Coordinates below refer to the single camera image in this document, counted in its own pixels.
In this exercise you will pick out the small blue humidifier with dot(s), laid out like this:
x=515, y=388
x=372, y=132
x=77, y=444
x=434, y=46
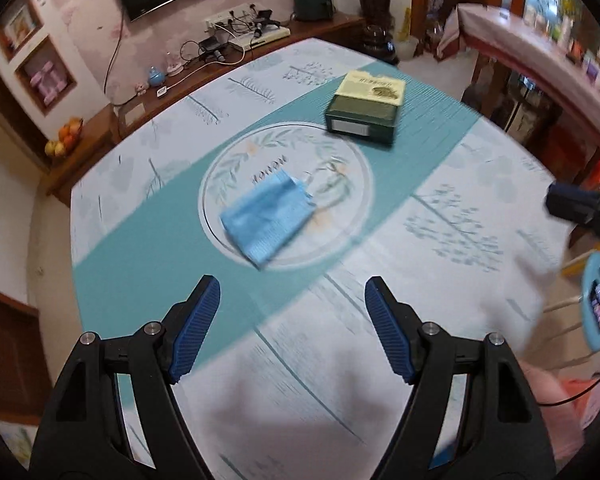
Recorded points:
x=155, y=76

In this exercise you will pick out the carved wooden door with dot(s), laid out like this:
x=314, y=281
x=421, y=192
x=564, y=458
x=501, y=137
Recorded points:
x=5, y=345

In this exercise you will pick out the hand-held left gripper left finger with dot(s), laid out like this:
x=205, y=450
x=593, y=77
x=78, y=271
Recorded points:
x=195, y=330

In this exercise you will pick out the steel pot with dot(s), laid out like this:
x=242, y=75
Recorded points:
x=525, y=105

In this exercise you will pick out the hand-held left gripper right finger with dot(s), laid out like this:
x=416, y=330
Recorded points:
x=392, y=330

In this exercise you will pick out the wall niche with picture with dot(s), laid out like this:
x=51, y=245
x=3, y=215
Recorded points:
x=17, y=22

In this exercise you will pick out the row of small packets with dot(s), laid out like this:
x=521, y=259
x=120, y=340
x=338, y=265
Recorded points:
x=580, y=50

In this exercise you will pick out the fruit bowl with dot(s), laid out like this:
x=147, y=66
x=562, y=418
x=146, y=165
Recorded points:
x=65, y=137

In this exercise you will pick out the pink dumbbells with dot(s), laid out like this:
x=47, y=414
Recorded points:
x=46, y=81

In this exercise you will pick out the white wall power strip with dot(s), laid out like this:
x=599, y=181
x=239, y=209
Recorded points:
x=230, y=17

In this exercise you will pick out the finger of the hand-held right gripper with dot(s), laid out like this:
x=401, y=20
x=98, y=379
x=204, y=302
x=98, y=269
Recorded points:
x=570, y=202

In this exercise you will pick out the white legged chair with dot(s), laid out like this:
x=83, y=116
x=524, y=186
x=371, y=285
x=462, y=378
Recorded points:
x=560, y=305

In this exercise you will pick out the dark ceramic jar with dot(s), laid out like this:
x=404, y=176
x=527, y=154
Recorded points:
x=380, y=44

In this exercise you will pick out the blue face mask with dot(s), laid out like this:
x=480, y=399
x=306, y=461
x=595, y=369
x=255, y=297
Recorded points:
x=265, y=220

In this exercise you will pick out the white set-top box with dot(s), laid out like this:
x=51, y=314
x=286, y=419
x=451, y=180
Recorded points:
x=260, y=39

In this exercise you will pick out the dark green box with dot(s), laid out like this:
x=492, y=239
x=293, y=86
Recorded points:
x=360, y=120

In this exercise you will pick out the dark tall vase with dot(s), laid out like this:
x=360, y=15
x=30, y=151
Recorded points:
x=375, y=2

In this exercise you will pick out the wall niche with dumbbells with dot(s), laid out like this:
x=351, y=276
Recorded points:
x=45, y=77

